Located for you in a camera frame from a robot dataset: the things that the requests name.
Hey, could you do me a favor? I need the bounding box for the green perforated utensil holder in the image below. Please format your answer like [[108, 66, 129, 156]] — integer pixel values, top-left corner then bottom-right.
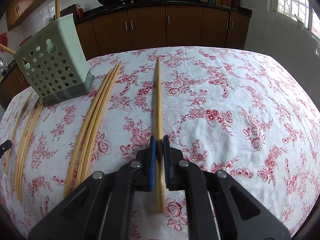
[[13, 13, 95, 106]]

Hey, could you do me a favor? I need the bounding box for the black kitchen countertop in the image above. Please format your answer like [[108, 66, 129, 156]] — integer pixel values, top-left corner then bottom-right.
[[74, 0, 253, 25]]

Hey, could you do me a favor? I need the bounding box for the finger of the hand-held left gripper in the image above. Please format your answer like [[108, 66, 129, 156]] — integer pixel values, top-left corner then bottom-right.
[[0, 141, 12, 158]]

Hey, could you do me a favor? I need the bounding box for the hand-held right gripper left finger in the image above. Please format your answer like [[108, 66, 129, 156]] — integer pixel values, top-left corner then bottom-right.
[[27, 135, 157, 240]]

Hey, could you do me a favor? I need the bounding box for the red floral white tablecloth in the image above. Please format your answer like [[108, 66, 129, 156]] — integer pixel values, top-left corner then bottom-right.
[[0, 46, 320, 240]]

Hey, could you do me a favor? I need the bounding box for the white framed window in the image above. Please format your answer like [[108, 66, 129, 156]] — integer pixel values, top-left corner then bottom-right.
[[274, 0, 320, 38]]

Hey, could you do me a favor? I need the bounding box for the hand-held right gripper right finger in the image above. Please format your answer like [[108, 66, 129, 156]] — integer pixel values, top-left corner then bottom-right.
[[163, 135, 292, 240]]

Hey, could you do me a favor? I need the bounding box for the brown wooden base cabinet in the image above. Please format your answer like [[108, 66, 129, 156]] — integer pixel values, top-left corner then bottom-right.
[[0, 62, 30, 110], [75, 5, 250, 59]]

